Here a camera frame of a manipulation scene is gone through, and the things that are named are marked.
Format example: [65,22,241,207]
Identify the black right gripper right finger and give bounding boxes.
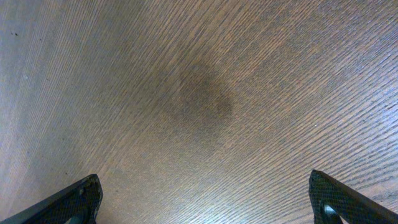
[308,169,397,224]

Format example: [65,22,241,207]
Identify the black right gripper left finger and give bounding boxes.
[1,174,103,224]

